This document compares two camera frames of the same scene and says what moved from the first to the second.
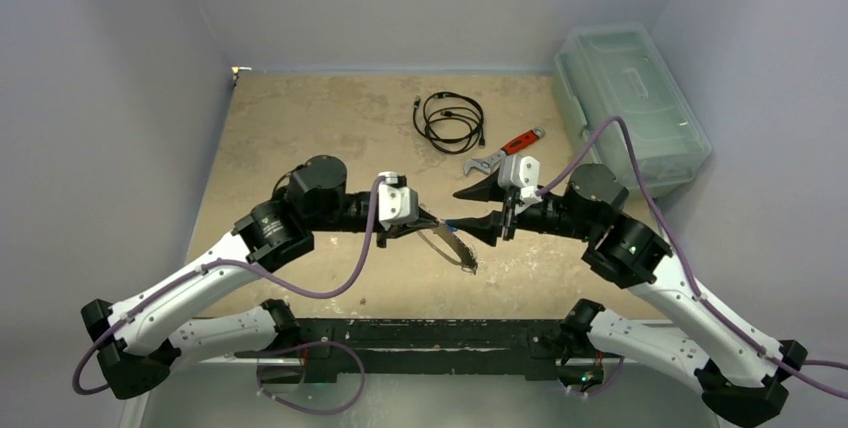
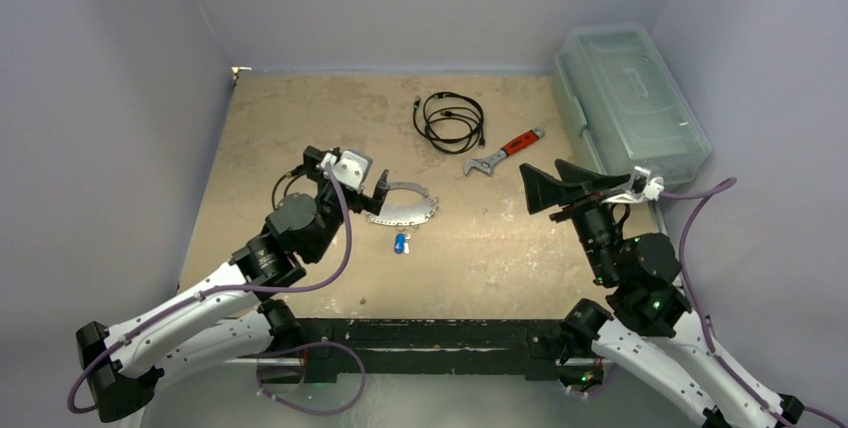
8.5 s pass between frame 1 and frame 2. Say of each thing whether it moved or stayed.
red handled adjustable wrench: stayed
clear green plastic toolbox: stayed
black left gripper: moved
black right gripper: moved
